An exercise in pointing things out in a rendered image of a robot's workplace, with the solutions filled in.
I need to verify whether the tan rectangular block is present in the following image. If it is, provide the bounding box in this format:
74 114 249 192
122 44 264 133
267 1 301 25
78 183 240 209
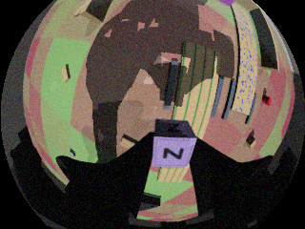
61 65 70 83
119 136 137 150

